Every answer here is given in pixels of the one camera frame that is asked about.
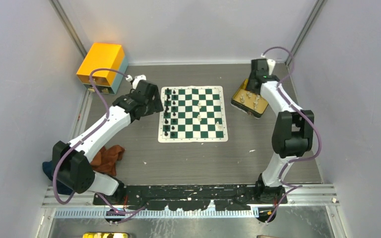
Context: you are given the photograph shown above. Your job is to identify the yellow transparent tray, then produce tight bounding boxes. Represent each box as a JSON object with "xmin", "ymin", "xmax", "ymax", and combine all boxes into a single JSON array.
[{"xmin": 231, "ymin": 79, "xmax": 268, "ymax": 119}]

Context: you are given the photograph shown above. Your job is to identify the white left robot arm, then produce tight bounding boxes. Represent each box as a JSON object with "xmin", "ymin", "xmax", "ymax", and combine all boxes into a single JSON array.
[{"xmin": 52, "ymin": 80, "xmax": 164, "ymax": 205}]

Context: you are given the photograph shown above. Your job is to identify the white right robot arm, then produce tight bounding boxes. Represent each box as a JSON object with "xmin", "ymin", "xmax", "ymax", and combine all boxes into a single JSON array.
[{"xmin": 246, "ymin": 58, "xmax": 314, "ymax": 204}]

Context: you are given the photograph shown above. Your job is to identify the green white chess board mat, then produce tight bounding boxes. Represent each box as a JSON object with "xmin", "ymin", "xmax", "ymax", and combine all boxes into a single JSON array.
[{"xmin": 158, "ymin": 86, "xmax": 229, "ymax": 143}]

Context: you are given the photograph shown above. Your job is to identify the yellow teal drawer box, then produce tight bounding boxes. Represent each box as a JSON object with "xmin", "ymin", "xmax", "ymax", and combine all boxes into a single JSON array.
[{"xmin": 76, "ymin": 43, "xmax": 128, "ymax": 95}]

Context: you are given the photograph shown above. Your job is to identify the orange cloth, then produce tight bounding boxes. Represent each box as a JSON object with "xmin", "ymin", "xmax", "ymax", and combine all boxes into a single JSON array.
[{"xmin": 90, "ymin": 145, "xmax": 125, "ymax": 177}]

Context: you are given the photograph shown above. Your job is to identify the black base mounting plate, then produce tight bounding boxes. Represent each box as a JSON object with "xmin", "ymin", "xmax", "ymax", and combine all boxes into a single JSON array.
[{"xmin": 93, "ymin": 182, "xmax": 285, "ymax": 211}]

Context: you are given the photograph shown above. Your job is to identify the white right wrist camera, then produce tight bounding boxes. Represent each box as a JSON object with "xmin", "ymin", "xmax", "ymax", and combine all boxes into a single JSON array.
[{"xmin": 266, "ymin": 59, "xmax": 276, "ymax": 75}]

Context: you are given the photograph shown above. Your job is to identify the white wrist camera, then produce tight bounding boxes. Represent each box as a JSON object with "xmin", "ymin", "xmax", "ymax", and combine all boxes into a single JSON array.
[
  {"xmin": 266, "ymin": 59, "xmax": 276, "ymax": 75},
  {"xmin": 125, "ymin": 74, "xmax": 146, "ymax": 89}
]

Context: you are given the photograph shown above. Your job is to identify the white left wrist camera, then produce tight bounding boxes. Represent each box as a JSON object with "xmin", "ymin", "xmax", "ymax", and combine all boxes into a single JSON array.
[{"xmin": 125, "ymin": 74, "xmax": 146, "ymax": 89}]

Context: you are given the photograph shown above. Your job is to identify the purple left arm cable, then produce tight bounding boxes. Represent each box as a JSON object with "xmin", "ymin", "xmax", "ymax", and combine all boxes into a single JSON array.
[{"xmin": 52, "ymin": 68, "xmax": 148, "ymax": 225}]

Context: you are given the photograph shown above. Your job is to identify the aluminium frame rail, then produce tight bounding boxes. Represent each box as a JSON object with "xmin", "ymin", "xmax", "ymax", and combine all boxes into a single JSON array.
[{"xmin": 42, "ymin": 184, "xmax": 340, "ymax": 223}]

